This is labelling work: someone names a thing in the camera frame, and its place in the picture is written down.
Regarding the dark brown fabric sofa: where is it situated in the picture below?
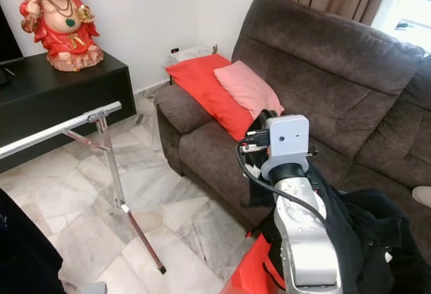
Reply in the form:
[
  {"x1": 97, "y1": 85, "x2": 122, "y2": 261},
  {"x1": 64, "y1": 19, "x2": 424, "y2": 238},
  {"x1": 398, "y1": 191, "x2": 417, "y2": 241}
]
[{"x1": 154, "y1": 0, "x2": 431, "y2": 241}]

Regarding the bright window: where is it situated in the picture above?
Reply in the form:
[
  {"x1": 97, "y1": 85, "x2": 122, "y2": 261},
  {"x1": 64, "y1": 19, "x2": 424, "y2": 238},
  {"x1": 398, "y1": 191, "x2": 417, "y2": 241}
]
[{"x1": 372, "y1": 0, "x2": 431, "y2": 54}]

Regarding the red pillow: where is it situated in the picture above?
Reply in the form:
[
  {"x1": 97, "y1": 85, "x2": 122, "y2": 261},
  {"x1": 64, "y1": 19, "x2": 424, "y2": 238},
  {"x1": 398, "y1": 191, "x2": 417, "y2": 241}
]
[{"x1": 165, "y1": 54, "x2": 257, "y2": 142}]

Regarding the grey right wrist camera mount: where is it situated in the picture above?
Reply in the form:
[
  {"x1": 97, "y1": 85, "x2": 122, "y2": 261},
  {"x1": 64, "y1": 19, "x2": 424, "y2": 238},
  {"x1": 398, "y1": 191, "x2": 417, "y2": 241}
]
[{"x1": 260, "y1": 114, "x2": 310, "y2": 182}]

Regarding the black flat television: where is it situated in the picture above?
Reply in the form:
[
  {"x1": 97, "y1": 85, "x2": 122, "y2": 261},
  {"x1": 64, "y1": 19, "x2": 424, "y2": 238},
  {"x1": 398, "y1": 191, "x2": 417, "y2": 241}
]
[{"x1": 0, "y1": 24, "x2": 22, "y2": 65}]

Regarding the pink pillow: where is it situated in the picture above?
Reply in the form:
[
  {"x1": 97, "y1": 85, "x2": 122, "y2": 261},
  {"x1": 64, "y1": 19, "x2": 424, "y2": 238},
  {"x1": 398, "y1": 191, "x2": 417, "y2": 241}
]
[{"x1": 213, "y1": 60, "x2": 285, "y2": 121}]

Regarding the red laughing Buddha statue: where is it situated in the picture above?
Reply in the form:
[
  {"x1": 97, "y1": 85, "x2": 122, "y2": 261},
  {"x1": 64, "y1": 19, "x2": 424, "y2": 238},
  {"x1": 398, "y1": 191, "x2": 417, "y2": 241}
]
[{"x1": 11, "y1": 0, "x2": 106, "y2": 73}]

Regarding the red plastic stool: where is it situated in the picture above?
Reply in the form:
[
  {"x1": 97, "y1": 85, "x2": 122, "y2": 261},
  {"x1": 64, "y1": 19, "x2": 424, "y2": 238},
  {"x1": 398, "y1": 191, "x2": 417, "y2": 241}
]
[{"x1": 221, "y1": 233, "x2": 287, "y2": 294}]

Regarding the navy shirt white lettering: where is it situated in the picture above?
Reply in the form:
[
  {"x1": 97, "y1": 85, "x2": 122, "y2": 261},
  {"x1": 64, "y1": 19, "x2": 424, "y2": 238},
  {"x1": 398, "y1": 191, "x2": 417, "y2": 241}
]
[{"x1": 0, "y1": 190, "x2": 65, "y2": 294}]

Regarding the silver metal clothes rack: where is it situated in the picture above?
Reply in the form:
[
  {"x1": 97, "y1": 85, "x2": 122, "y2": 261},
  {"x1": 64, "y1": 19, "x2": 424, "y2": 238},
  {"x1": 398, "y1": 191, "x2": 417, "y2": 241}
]
[{"x1": 0, "y1": 101, "x2": 168, "y2": 275}]

